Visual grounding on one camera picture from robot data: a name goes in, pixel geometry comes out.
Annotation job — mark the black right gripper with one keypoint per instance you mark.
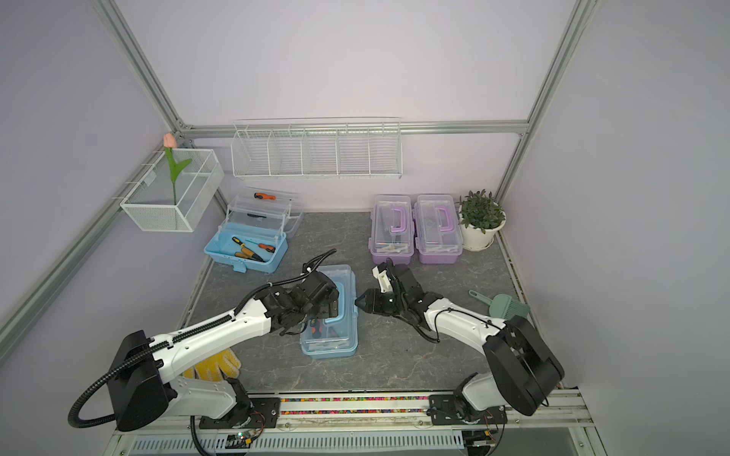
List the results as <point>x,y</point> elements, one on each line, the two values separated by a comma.
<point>370,301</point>

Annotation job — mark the yellow handled screwdriver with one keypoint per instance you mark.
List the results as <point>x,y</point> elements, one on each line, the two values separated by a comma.
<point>246,253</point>

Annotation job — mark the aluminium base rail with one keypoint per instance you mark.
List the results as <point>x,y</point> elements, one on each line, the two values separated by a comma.
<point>329,423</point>

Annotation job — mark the orange screwdriver in lid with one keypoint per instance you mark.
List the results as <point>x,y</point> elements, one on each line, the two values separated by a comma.
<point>264,197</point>

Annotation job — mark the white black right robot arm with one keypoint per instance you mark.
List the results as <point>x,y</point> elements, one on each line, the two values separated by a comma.
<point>523,371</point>

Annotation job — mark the white mesh wall basket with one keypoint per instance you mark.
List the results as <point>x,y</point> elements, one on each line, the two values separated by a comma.
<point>172,198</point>

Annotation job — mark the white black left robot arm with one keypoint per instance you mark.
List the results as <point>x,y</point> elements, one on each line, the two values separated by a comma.
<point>146,382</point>

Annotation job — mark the white potted green plant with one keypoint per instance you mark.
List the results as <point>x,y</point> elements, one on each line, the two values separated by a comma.
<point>481,217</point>

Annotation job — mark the orange handled screwdriver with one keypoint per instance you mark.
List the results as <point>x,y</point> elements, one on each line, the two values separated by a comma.
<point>262,246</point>

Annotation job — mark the purple toolbox with wrench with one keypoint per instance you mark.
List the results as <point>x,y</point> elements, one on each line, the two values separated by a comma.
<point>439,240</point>

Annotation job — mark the yellow work glove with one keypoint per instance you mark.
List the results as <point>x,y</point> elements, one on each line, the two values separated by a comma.
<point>216,368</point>

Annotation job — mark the purple toolbox with ratchet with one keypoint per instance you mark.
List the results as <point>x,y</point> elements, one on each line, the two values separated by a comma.
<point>392,232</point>

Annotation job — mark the pink artificial tulip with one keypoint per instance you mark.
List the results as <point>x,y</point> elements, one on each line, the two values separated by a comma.
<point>175,167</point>

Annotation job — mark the white wire wall shelf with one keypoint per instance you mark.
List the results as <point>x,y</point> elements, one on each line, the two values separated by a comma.
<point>317,148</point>

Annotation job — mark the light blue toolbox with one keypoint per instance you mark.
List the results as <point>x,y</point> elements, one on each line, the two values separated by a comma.
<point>283,220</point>
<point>335,337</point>

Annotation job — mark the green dustpan brush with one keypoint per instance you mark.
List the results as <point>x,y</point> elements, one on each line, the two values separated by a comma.
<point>502,306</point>

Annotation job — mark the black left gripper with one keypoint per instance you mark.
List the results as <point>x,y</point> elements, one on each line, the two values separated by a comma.
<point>326,311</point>

